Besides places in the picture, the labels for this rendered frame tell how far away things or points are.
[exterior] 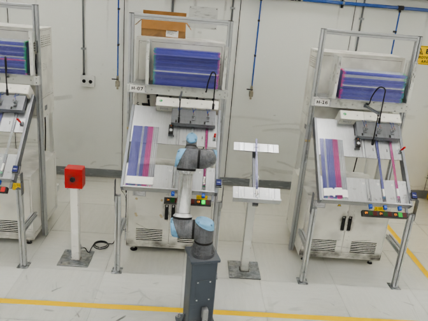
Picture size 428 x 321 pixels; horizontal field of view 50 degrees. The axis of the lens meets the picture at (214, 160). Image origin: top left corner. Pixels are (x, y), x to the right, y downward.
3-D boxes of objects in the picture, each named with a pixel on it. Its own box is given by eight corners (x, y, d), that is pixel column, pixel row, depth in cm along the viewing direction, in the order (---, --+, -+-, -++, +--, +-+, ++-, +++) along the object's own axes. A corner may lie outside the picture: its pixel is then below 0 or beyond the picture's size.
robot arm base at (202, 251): (217, 258, 279) (218, 244, 276) (193, 260, 275) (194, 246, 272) (211, 246, 293) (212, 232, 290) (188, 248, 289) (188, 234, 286)
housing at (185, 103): (217, 119, 369) (218, 109, 357) (156, 114, 367) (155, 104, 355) (217, 111, 373) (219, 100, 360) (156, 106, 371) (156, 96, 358)
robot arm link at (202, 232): (213, 244, 275) (214, 224, 271) (190, 242, 275) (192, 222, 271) (213, 235, 287) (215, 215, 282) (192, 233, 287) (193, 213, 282)
